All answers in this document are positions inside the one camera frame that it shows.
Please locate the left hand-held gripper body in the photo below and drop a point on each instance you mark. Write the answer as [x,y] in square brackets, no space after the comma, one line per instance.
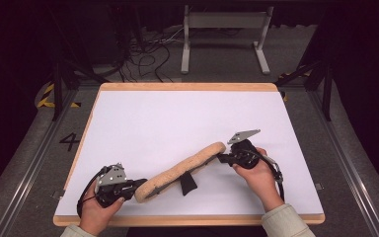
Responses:
[112,184]

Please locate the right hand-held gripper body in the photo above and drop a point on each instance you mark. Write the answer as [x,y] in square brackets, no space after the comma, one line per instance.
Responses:
[245,154]

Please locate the tan plush pad black lining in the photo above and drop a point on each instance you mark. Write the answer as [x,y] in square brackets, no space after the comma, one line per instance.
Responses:
[177,171]

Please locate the person's right hand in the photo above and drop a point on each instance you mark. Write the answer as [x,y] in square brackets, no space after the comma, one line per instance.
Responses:
[260,184]

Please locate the person's left hand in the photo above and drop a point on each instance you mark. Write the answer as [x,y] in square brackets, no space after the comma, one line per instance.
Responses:
[95,217]

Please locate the person's dark lap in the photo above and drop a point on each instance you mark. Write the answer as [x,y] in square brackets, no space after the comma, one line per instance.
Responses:
[194,232]

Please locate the black metal stand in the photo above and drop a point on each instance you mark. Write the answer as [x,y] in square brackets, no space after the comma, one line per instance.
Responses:
[58,82]
[326,85]

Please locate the white metal stand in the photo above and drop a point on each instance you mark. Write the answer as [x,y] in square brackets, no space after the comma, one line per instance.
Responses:
[225,20]

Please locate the small metal bracket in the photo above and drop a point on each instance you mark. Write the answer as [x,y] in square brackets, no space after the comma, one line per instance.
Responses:
[318,186]
[58,195]

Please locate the metal floor rail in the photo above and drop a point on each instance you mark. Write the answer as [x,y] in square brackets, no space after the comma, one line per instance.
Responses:
[33,164]
[358,184]

